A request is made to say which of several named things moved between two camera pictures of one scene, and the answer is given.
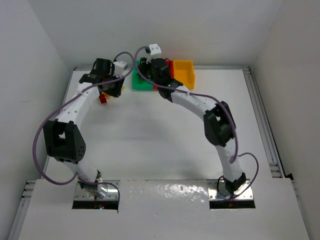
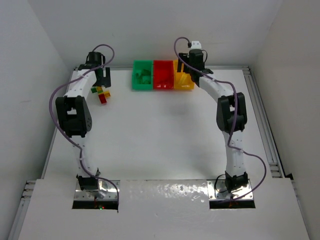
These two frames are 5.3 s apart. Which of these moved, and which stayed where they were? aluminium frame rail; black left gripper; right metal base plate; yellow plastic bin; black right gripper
Moved: black left gripper; black right gripper
Stayed: aluminium frame rail; right metal base plate; yellow plastic bin
